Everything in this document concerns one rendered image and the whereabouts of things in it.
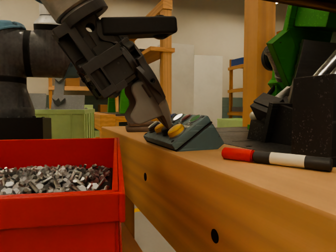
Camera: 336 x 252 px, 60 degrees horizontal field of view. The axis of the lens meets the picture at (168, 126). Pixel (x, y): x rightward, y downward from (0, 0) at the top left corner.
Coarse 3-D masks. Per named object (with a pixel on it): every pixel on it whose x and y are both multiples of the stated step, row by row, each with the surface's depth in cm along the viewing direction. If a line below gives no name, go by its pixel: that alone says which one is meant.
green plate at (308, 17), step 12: (288, 12) 52; (300, 12) 51; (312, 12) 49; (324, 12) 47; (288, 24) 52; (300, 24) 51; (312, 24) 49; (324, 24) 47; (300, 36) 54; (312, 36) 55; (324, 36) 56
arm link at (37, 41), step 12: (48, 12) 70; (36, 24) 70; (48, 24) 69; (36, 36) 70; (48, 36) 69; (36, 48) 69; (48, 48) 70; (60, 48) 71; (36, 60) 70; (48, 60) 71; (60, 60) 71; (36, 72) 72; (48, 72) 73; (60, 72) 74; (72, 72) 74
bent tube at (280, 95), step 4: (332, 32) 60; (332, 36) 60; (332, 40) 61; (284, 88) 62; (288, 88) 61; (280, 92) 61; (284, 92) 61; (288, 92) 60; (276, 96) 61; (280, 96) 60; (284, 96) 60
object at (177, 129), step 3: (174, 126) 48; (177, 126) 47; (180, 126) 47; (183, 126) 47; (171, 129) 47; (174, 129) 47; (177, 129) 46; (180, 129) 46; (168, 132) 47; (171, 132) 47; (174, 132) 46; (177, 132) 46; (168, 135) 48; (171, 135) 47; (174, 135) 47
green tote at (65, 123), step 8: (40, 112) 109; (48, 112) 110; (56, 112) 110; (64, 112) 111; (72, 112) 111; (80, 112) 112; (88, 112) 125; (56, 120) 111; (64, 120) 111; (72, 120) 112; (80, 120) 112; (88, 120) 125; (56, 128) 111; (64, 128) 111; (72, 128) 112; (80, 128) 112; (88, 128) 125; (56, 136) 111; (64, 136) 112; (72, 136) 112; (80, 136) 113; (88, 136) 125
